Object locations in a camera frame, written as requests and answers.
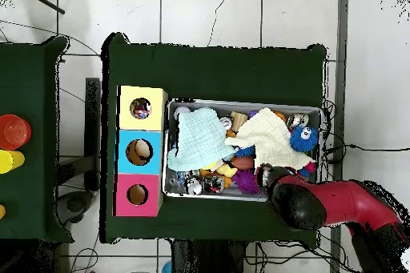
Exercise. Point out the mint waffle cloth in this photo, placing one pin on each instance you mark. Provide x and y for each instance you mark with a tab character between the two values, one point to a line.
198	141

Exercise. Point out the colourful polka dot cloth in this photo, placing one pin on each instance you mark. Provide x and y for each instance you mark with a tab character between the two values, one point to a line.
140	109

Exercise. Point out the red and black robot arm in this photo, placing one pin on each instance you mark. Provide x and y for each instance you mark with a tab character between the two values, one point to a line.
346	202

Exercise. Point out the shallow clear mesh bin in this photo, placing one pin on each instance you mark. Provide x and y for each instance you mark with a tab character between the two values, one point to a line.
243	104

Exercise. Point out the wooden box with three holes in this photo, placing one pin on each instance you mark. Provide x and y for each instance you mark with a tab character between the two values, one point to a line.
128	122

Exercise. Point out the purple spiky toy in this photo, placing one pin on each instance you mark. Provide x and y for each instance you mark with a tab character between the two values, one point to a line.
246	181

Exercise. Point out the cream waffle cloth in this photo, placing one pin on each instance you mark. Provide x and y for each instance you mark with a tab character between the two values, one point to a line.
272	138

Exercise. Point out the crushed black and red can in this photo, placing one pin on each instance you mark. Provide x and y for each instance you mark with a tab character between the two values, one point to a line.
214	185

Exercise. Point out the blue spiky ball with eyes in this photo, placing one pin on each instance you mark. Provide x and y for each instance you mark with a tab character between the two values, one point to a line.
301	142

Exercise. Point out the plain wooden block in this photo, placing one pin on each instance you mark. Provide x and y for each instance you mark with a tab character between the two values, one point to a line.
238	119

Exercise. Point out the small orange basketball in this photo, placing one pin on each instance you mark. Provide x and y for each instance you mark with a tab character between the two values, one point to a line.
280	116

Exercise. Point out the silver drink can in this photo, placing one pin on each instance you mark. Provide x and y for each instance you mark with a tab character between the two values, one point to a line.
225	123

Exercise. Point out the labelled tin can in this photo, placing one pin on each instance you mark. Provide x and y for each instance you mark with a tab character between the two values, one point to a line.
296	120

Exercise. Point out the crushed black and white can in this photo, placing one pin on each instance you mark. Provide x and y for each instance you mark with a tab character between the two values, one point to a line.
193	186

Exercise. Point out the white baseball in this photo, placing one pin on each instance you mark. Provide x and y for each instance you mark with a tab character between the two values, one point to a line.
181	111

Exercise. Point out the dark green table cloth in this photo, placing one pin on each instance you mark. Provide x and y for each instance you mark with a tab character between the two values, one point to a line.
224	71

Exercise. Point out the black upright stand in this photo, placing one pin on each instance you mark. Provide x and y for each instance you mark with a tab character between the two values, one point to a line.
93	125

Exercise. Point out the grey round base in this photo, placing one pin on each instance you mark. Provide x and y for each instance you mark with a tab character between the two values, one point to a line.
75	204

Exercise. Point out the yellow plastic cup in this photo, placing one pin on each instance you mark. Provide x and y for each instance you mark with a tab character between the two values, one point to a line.
11	161

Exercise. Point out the red plastic cup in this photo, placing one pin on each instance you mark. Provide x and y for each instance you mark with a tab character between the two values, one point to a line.
14	132

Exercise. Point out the neighbouring green covered table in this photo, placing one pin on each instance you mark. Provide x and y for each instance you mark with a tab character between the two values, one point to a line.
28	77

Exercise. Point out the small yellow object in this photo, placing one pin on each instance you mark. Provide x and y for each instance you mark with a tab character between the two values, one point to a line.
2	212

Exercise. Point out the dark tripod leg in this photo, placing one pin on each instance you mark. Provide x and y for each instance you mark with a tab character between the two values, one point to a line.
48	2

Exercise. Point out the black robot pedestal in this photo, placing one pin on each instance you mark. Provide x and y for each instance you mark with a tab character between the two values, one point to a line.
208	260

